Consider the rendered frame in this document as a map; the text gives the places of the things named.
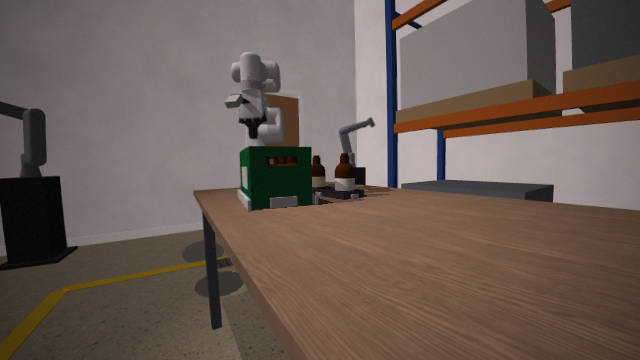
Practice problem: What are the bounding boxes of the brown glass bottle with white label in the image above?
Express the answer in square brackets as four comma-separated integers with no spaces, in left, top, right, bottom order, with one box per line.
[335,153,355,192]

